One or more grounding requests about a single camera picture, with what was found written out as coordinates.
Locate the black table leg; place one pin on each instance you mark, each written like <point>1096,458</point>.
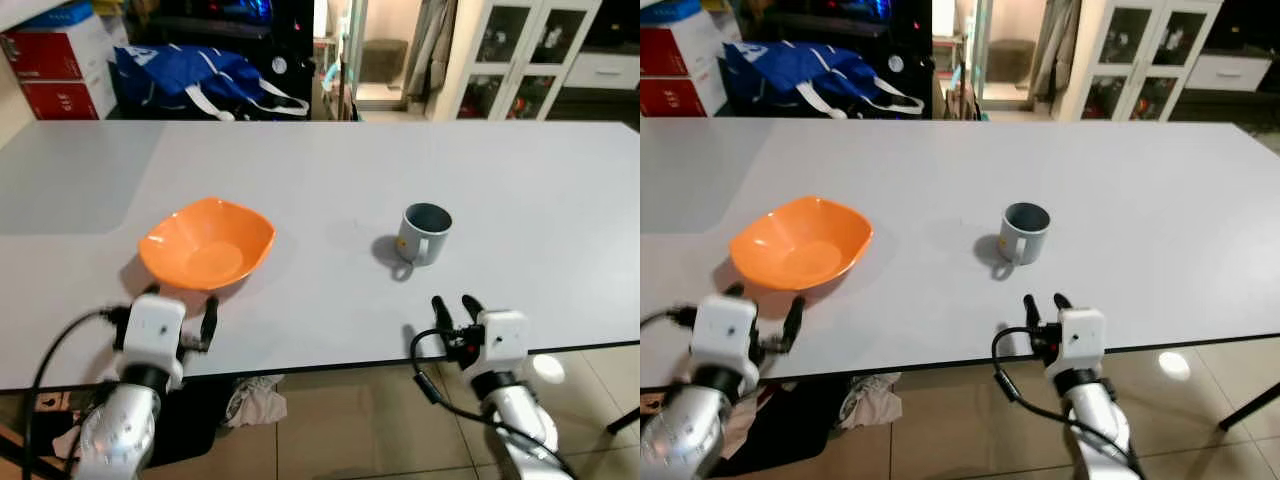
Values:
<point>625,420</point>
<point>1250,405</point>

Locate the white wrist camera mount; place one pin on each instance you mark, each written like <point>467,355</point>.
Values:
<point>724,338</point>
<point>1083,338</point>
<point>505,340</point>
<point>153,335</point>

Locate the white glass-door cabinet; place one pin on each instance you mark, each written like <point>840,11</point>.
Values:
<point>520,55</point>
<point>1140,55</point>

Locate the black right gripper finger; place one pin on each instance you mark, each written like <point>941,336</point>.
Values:
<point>441,312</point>
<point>1062,302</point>
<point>472,305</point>
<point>1031,312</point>

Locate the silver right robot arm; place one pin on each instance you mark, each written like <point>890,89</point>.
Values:
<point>1095,415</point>
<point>525,420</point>

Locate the orange plastic bowl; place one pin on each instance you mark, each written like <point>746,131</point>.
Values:
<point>800,243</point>
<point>207,243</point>

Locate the white drawer unit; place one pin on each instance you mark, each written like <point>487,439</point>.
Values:
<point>605,70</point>
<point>1228,72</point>

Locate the red and white carton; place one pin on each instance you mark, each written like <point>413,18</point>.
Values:
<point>50,52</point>
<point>675,50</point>

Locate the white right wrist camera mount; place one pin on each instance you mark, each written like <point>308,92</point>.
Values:
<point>505,340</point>
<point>1083,338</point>

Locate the black shelf unit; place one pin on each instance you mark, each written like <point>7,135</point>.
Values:
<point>230,25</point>
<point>850,22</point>

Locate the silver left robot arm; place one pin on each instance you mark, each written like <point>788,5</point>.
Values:
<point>685,430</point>
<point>120,430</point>

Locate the grey hanging garment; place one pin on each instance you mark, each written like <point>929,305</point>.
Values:
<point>432,45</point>
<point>1055,45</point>

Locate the black cloth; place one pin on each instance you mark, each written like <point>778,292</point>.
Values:
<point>790,425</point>
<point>195,420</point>

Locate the red carton with white print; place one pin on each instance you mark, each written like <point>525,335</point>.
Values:
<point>65,100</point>
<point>675,98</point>

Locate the blue flat box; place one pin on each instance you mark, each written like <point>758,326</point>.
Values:
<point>670,10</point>
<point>58,13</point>

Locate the white crumpled cloth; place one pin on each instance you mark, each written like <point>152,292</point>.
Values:
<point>872,400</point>
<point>258,402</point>

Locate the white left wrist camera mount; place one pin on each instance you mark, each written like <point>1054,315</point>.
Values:
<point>724,338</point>
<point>153,335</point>

